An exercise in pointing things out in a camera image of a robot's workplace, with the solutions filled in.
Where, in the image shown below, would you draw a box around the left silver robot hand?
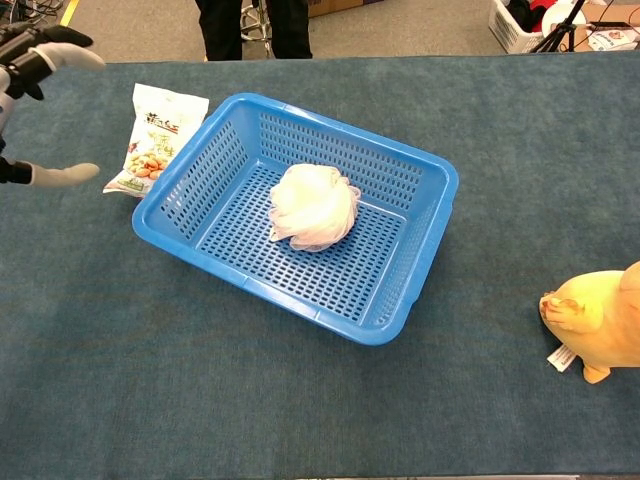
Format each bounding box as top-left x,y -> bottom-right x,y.
0,23 -> 107,189

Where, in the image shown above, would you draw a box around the white snack bag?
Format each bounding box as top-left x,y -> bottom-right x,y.
102,83 -> 210,199

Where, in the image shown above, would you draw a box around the pink mesh bath sponge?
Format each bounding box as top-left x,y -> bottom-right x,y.
268,163 -> 362,253

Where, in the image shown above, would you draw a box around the yellow plush toy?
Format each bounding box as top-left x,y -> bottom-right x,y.
538,260 -> 640,385

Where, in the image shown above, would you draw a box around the blue perforated plastic basket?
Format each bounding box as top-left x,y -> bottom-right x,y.
132,92 -> 460,347

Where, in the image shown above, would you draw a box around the white storage crate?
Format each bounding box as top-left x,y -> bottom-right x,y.
488,0 -> 551,55

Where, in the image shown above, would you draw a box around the person in black trousers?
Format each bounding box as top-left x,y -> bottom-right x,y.
194,0 -> 314,62

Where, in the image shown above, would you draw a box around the chrome stool with casters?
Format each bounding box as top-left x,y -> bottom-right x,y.
241,0 -> 274,59

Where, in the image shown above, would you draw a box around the brown cardboard box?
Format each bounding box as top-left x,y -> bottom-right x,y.
307,0 -> 364,19

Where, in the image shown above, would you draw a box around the teal felt table cloth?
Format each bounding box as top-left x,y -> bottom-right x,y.
0,49 -> 640,476

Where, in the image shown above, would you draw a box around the black tripod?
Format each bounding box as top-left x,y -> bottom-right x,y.
529,0 -> 589,54

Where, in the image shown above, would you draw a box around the white printed paper box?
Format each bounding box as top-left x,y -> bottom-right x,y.
587,27 -> 640,51

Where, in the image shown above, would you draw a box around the black floor cables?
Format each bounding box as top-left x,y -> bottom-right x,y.
0,0 -> 66,29

